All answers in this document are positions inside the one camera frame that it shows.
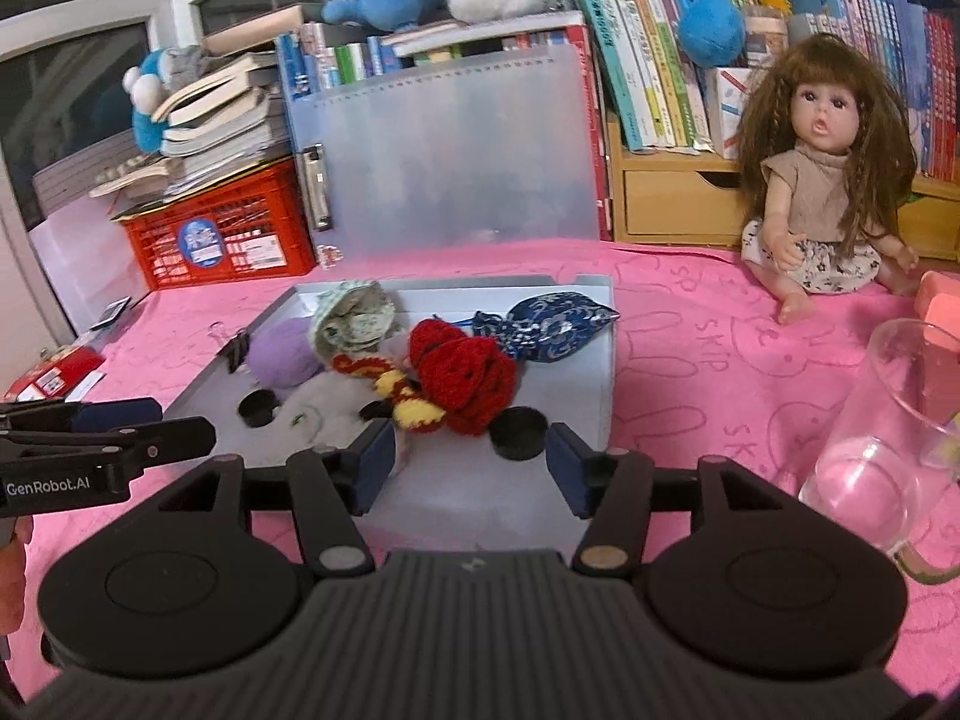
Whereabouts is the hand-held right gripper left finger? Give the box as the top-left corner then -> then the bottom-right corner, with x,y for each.
142,420 -> 397,578

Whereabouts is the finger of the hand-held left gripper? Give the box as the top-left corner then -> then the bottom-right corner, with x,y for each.
0,416 -> 218,497
0,397 -> 164,434

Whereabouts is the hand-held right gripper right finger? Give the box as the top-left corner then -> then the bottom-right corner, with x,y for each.
546,424 -> 803,578

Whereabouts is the black round lid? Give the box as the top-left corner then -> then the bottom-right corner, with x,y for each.
238,390 -> 282,427
489,405 -> 546,460

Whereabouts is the yellow red striped knitted scarf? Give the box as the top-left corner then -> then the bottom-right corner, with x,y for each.
330,352 -> 445,434

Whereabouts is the fluffy white plush toy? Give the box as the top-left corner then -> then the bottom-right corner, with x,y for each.
277,371 -> 391,455

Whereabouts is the white cardboard box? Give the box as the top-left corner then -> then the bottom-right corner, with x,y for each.
161,274 -> 620,563

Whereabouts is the red knitted piece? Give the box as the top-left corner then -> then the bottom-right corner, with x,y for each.
409,319 -> 520,436

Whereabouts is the purple plush toy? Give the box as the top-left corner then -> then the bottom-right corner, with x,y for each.
247,319 -> 327,389

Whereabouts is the navy brocade drawstring pouch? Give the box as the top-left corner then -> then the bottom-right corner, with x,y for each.
471,291 -> 617,365

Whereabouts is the green checked cloth pouch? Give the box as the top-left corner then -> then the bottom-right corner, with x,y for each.
309,280 -> 400,357

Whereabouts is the red flat packet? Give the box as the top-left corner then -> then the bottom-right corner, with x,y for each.
4,351 -> 106,402

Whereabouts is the small dark card pack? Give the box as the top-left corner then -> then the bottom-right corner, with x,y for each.
90,298 -> 132,331

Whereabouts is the black binder clip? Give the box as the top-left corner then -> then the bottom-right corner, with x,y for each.
208,321 -> 252,374

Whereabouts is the white paper sheet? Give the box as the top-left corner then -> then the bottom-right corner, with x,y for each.
30,202 -> 151,335

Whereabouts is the pink bunny-print blanket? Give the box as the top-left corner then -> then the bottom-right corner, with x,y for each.
0,236 -> 960,698

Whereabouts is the red plastic crate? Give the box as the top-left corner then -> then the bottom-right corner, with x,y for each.
112,157 -> 316,292

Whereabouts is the wooden drawer organizer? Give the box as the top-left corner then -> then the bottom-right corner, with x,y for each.
606,112 -> 960,263

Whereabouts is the clear glass cup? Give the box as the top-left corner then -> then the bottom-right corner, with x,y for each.
797,319 -> 960,586

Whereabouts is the stack of books and papers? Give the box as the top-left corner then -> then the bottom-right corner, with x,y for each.
90,4 -> 301,203

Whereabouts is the small blue white plush toy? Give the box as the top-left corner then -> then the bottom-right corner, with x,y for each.
124,45 -> 197,155

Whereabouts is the translucent plastic clipboard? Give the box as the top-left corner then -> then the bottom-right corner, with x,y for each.
289,43 -> 603,252

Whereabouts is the white-framed glass window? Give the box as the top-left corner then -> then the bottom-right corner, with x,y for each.
0,0 -> 376,241

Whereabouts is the long-haired baby doll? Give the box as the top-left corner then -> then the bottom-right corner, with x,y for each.
739,34 -> 922,326

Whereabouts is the white printed carton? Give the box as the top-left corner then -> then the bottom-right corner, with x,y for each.
705,66 -> 758,158

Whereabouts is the pink plastic block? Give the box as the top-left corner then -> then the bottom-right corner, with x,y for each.
916,270 -> 960,350

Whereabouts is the row of thin books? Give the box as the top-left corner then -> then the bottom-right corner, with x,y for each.
276,11 -> 593,98

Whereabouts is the row of upright books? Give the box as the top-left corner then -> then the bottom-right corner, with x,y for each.
559,0 -> 960,181

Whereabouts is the large blue white plush toy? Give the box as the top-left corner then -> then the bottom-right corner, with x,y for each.
607,0 -> 755,67

